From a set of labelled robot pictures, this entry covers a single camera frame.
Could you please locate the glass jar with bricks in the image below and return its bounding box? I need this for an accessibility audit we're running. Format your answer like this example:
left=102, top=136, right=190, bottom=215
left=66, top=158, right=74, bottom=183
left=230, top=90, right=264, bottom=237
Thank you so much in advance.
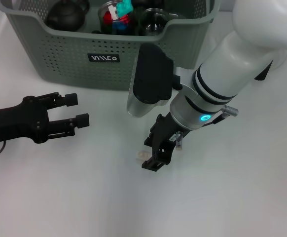
left=98, top=0, right=134, bottom=35

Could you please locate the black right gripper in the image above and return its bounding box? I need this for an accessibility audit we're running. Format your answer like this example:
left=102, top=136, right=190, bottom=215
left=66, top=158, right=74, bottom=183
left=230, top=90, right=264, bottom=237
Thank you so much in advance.
left=141, top=113, right=191, bottom=173

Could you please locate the dark clay teapot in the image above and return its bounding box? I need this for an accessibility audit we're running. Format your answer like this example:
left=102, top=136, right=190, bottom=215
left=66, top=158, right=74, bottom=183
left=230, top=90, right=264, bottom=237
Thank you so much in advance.
left=46, top=0, right=90, bottom=32

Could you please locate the cyan square building brick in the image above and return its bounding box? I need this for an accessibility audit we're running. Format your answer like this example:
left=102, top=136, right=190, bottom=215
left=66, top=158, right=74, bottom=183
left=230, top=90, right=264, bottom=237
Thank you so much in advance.
left=115, top=0, right=134, bottom=15

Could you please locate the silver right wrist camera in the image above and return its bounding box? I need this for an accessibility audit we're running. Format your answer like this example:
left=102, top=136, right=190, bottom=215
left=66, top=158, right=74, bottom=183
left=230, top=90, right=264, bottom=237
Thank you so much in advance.
left=126, top=43, right=183, bottom=119

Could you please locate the right gripper metal cable plug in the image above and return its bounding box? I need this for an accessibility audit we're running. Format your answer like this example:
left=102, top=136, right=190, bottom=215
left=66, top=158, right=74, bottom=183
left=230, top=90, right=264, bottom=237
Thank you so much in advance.
left=175, top=132, right=184, bottom=151

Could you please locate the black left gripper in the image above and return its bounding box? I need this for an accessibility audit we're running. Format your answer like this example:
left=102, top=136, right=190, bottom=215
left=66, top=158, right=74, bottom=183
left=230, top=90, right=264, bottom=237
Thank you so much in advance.
left=0, top=92, right=90, bottom=145

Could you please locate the grey perforated storage bin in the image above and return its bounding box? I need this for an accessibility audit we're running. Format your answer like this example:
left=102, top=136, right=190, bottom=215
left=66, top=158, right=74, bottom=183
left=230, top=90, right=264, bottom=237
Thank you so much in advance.
left=0, top=0, right=220, bottom=91

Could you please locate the glass pitcher black handle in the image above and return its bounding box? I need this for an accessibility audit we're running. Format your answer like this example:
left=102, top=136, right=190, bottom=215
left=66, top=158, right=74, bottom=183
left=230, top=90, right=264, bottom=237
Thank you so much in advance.
left=253, top=48, right=287, bottom=81

